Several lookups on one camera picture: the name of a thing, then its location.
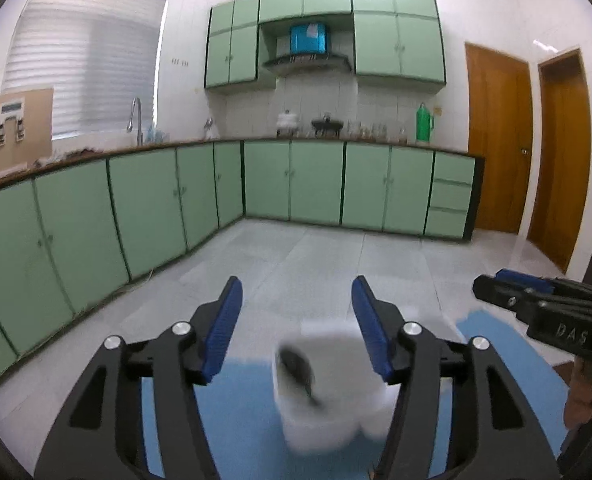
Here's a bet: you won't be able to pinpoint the green lower kitchen cabinets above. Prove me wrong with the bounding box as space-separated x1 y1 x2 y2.
0 140 485 376

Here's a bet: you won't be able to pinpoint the person's right hand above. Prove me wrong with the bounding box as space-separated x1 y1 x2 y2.
563 356 592 430

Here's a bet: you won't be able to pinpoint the right wooden door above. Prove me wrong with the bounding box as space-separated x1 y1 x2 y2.
527 49 591 272

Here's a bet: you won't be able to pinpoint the wooden door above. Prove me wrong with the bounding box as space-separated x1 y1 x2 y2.
465 44 534 234
527 49 591 272

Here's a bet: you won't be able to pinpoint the white double utensil holder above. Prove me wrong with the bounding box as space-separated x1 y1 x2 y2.
272 318 399 455

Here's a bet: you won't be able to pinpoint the left wooden door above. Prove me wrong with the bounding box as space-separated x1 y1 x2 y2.
465 44 534 234

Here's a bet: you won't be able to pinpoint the green thermos flask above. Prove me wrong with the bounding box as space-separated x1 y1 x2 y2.
415 102 434 143

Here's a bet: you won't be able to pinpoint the black wok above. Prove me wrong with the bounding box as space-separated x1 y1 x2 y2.
311 114 344 139

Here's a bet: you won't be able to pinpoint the white cooking pot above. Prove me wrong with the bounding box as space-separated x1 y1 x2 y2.
275 110 300 138

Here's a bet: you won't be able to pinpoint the chrome sink faucet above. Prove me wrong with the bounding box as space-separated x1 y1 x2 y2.
126 98 144 146

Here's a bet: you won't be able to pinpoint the blue range hood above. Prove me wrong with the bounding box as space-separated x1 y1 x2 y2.
261 22 352 78

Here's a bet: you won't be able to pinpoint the brown cardboard box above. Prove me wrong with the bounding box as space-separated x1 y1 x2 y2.
0 88 54 176

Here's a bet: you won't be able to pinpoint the white window blind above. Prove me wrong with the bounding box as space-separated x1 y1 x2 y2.
2 0 168 136

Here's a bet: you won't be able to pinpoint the green upper wall cabinets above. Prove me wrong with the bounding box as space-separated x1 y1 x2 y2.
204 0 447 92

